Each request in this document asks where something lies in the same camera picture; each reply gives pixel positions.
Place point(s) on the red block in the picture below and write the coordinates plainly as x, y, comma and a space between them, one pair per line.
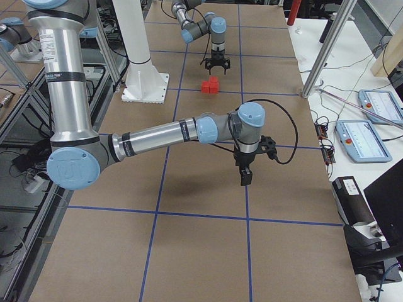
213, 78
213, 87
205, 87

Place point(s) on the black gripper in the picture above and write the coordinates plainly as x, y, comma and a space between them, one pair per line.
243, 158
216, 56

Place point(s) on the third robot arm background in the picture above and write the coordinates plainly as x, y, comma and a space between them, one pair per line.
13, 33

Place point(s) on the black box with label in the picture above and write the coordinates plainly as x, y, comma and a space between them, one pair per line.
350, 202

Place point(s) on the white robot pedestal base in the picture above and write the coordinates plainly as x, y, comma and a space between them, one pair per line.
143, 82

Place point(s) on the near teach pendant tablet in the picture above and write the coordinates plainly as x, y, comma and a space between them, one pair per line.
362, 142

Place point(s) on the teach pendant tablet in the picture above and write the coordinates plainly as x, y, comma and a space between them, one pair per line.
362, 142
382, 103

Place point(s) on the black monitor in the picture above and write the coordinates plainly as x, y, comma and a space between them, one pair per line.
384, 197

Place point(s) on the red cylinder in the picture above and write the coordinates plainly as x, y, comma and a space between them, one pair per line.
293, 12

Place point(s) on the aluminium frame post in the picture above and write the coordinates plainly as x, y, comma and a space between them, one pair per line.
330, 41

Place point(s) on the far teach pendant tablet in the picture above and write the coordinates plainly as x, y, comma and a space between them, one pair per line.
382, 103

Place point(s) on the aluminium frame rack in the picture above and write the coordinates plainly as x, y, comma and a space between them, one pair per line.
31, 94

